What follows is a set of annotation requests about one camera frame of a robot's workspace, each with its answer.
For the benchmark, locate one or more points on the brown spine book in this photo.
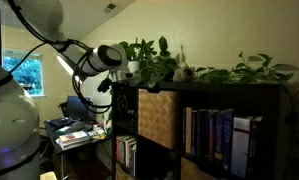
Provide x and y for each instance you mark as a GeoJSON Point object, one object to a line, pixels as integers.
{"type": "Point", "coordinates": [212, 133]}

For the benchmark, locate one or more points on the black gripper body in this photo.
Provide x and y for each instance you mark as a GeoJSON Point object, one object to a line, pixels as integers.
{"type": "Point", "coordinates": [126, 96]}

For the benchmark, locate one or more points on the white plant pot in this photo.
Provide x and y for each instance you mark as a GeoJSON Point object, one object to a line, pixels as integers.
{"type": "Point", "coordinates": [133, 66]}

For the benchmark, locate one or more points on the blue book yellow label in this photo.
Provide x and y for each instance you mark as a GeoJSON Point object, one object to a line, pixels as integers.
{"type": "Point", "coordinates": [219, 136]}

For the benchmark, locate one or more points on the pale yellow box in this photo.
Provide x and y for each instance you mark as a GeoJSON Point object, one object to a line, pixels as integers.
{"type": "Point", "coordinates": [48, 175]}

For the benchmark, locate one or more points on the tan spine book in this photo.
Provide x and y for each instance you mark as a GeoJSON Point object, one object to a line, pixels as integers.
{"type": "Point", "coordinates": [188, 130]}

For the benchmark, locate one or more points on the black cube shelf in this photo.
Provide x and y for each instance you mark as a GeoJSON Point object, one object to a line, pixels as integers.
{"type": "Point", "coordinates": [222, 87]}

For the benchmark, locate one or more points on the dark desk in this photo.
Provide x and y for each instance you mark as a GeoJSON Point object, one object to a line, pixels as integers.
{"type": "Point", "coordinates": [52, 136]}

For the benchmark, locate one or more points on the black spine book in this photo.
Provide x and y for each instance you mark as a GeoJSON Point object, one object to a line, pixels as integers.
{"type": "Point", "coordinates": [195, 133]}

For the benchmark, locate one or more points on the black book white print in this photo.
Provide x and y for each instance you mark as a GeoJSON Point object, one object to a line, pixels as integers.
{"type": "Point", "coordinates": [254, 146]}

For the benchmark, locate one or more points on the short woven bamboo basket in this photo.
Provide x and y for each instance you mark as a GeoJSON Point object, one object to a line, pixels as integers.
{"type": "Point", "coordinates": [195, 171]}

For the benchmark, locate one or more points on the blue book white title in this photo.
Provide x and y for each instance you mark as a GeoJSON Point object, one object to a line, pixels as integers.
{"type": "Point", "coordinates": [227, 140]}

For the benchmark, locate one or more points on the dark navy spine book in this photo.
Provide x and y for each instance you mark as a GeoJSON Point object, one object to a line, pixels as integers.
{"type": "Point", "coordinates": [205, 133]}

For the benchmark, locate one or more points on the dark blue bag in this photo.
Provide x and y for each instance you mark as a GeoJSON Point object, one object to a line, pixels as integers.
{"type": "Point", "coordinates": [60, 122]}

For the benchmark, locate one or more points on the window with white frame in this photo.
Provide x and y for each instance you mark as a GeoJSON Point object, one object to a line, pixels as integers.
{"type": "Point", "coordinates": [25, 73]}

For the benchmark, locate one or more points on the thick white book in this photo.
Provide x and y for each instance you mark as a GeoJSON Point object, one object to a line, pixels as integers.
{"type": "Point", "coordinates": [72, 145]}

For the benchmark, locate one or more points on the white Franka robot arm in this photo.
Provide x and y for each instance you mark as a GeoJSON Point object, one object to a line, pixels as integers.
{"type": "Point", "coordinates": [12, 126]}

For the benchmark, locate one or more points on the white flower decoration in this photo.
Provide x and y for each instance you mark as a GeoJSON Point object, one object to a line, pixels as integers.
{"type": "Point", "coordinates": [107, 125]}

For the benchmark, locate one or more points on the small colourful desk items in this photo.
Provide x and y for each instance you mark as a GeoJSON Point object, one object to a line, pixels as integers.
{"type": "Point", "coordinates": [97, 132]}

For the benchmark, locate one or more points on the black computer monitor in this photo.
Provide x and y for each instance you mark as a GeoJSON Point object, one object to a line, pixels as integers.
{"type": "Point", "coordinates": [77, 107]}

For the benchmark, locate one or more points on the red spine book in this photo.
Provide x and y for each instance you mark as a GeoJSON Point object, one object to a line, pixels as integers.
{"type": "Point", "coordinates": [117, 148]}

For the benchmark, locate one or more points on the grey desk lamp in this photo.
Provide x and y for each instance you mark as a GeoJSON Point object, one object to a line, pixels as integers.
{"type": "Point", "coordinates": [69, 68]}

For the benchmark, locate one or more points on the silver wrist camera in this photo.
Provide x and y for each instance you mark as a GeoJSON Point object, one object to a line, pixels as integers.
{"type": "Point", "coordinates": [120, 76]}

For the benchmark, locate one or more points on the tall woven bamboo basket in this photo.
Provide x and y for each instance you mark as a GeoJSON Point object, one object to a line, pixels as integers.
{"type": "Point", "coordinates": [157, 118]}

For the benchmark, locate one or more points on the green pothos plant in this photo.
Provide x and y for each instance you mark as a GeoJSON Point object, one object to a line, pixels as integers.
{"type": "Point", "coordinates": [152, 66]}

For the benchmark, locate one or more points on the white spine book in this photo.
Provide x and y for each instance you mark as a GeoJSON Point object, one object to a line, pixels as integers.
{"type": "Point", "coordinates": [123, 151]}

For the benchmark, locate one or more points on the ceiling air vent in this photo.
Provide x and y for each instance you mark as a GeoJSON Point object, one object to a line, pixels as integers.
{"type": "Point", "coordinates": [109, 7]}

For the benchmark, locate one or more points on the colourful cover book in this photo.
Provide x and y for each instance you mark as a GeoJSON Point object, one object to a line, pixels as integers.
{"type": "Point", "coordinates": [74, 136]}

